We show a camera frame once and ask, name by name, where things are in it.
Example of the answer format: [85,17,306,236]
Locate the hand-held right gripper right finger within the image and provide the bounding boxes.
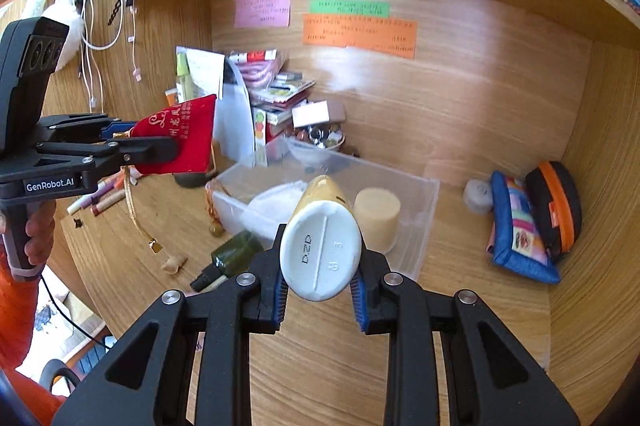
[350,247,581,426]

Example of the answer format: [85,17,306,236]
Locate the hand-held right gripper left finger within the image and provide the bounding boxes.
[50,224,290,426]

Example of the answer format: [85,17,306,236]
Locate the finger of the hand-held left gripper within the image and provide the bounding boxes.
[35,136,180,170]
[38,113,138,143]

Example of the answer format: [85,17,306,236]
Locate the red drawstring pouch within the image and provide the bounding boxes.
[120,94,219,254]

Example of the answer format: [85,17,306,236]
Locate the dark green bottle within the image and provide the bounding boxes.
[190,230,264,291]

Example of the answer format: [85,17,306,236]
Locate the yellow bottle with white base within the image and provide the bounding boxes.
[279,175,363,303]

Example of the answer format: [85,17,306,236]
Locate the clear plastic bin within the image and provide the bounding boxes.
[209,136,441,281]

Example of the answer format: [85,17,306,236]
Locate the person's left forearm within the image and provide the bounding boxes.
[0,263,45,382]

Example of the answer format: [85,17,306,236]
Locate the wooden desktop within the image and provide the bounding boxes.
[55,96,558,426]

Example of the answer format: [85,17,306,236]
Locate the person's left hand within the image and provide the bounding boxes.
[25,200,57,265]

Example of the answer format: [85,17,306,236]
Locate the white plush cloth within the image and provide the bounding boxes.
[25,0,85,72]

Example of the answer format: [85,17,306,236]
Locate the pale green small bottle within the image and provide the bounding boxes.
[176,53,194,102]

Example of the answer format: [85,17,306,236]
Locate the cream pillar candle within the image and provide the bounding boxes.
[354,187,402,254]

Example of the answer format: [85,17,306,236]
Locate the white plastic bag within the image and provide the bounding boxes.
[215,56,257,164]

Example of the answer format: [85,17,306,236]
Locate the white paper card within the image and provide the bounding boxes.
[187,48,226,101]

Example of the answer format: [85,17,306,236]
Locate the small wooden figure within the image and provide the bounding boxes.
[161,256,189,277]

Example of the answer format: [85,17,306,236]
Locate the stack of books and packets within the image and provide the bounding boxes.
[244,48,317,147]

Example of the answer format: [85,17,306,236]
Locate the white tape roll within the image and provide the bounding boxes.
[462,178,496,215]

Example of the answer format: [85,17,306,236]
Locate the bowl of beads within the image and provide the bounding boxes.
[285,126,346,167]

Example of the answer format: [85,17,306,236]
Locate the white small box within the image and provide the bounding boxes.
[291,102,334,128]

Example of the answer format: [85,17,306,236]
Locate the blue patterned pouch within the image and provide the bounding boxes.
[486,171,561,284]

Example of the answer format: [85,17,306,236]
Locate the pink paper note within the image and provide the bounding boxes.
[234,0,292,29]

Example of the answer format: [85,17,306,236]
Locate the black and orange pouch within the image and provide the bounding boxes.
[525,161,583,264]

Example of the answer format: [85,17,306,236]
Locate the orange paper note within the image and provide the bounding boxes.
[302,13,417,60]

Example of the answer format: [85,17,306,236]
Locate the green paper note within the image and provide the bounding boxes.
[309,0,391,17]

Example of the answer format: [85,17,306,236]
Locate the person's orange jacket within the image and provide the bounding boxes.
[12,368,69,413]

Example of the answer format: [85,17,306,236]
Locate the white hanging cables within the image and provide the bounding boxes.
[65,0,142,113]

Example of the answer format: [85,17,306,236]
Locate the brown bead on cord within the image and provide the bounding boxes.
[206,183,226,238]

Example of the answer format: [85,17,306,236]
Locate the black cable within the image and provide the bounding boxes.
[40,266,117,350]

